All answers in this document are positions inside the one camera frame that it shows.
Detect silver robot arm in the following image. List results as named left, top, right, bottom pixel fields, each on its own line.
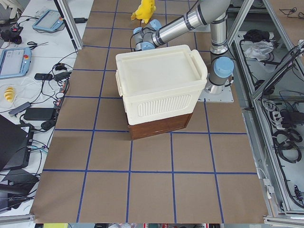
left=128, top=0, right=229, bottom=93

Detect black laptop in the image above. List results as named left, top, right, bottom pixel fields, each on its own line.
left=0, top=116, right=34, bottom=171

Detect black power adapter brick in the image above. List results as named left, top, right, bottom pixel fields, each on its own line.
left=24, top=107, right=55, bottom=121

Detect near blue teach pendant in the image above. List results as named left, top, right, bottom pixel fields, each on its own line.
left=0, top=47, right=32, bottom=79

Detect far blue teach pendant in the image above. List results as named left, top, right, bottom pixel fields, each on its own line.
left=32, top=9, right=64, bottom=33

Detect black handled scissors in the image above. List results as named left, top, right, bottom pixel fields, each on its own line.
left=27, top=41, right=48, bottom=50

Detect blue teach pendant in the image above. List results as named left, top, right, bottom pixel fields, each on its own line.
left=0, top=47, right=32, bottom=79
left=32, top=9, right=64, bottom=33

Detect crumpled white cloth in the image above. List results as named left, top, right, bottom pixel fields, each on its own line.
left=244, top=41, right=274, bottom=61

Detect yellow plush dinosaur toy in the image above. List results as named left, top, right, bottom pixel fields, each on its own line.
left=131, top=0, right=156, bottom=24

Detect white plastic storage box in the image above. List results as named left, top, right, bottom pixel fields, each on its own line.
left=115, top=45, right=208, bottom=125

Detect yellow banana toy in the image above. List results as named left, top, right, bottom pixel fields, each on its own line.
left=4, top=86, right=16, bottom=103

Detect coiled black cables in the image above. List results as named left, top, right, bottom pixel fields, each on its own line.
left=273, top=132, right=302, bottom=164

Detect dark wooden drawer cabinet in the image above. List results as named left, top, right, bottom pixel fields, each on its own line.
left=128, top=113, right=193, bottom=140

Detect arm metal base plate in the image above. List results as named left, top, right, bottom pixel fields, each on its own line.
left=198, top=73, right=234, bottom=103

